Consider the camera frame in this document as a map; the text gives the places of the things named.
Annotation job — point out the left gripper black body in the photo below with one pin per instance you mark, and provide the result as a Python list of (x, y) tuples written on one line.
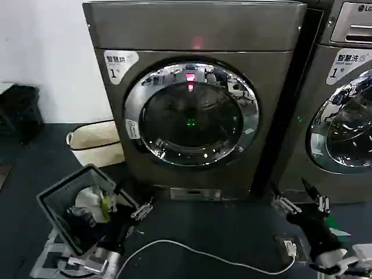
[(123, 229)]

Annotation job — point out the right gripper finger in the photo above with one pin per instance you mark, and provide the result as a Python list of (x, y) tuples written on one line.
[(284, 204), (312, 193)]

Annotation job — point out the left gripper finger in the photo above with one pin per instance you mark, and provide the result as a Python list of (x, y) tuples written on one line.
[(119, 189), (142, 208)]

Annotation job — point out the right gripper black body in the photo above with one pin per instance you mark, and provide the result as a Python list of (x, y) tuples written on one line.
[(316, 229)]

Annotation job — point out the grey plastic laundry basket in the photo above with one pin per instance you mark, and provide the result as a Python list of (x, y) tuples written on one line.
[(58, 191)]

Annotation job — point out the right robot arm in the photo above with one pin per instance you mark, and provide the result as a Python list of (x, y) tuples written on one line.
[(343, 263)]

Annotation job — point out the yellow-green cloth strip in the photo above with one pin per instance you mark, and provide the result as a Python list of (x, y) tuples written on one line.
[(104, 205)]

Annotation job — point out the metal floor socket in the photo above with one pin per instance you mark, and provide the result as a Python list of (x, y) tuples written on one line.
[(299, 253)]

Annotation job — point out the white cloth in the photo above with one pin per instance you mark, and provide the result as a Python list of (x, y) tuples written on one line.
[(90, 197)]

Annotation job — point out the white plug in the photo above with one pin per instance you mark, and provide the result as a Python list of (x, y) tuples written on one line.
[(289, 247)]

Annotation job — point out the dark cloth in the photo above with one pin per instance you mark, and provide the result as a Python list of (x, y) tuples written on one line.
[(80, 216)]

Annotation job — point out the beige woven basket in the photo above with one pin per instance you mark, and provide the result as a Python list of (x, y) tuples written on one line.
[(93, 139)]

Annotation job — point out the round glass washer door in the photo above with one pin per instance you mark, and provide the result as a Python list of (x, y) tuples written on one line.
[(348, 130)]

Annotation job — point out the round glass dryer door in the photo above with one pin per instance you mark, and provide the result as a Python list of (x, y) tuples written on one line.
[(191, 116)]

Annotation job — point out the black plastic crate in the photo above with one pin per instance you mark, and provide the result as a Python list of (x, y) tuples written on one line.
[(17, 113)]

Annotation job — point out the grey washer with drawer panel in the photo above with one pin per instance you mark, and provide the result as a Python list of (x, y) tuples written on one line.
[(319, 58)]

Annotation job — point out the grey dryer with number sticker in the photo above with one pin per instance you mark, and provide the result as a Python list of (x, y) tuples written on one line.
[(203, 29)]

